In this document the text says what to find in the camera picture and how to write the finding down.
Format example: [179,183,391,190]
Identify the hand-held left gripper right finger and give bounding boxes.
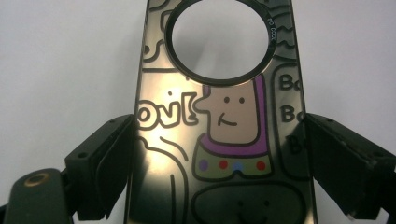
[303,112,396,220]

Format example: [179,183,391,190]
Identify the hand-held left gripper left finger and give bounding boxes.
[64,114,136,221]

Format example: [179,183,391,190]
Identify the dark cartoon print phone case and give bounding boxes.
[123,0,318,224]

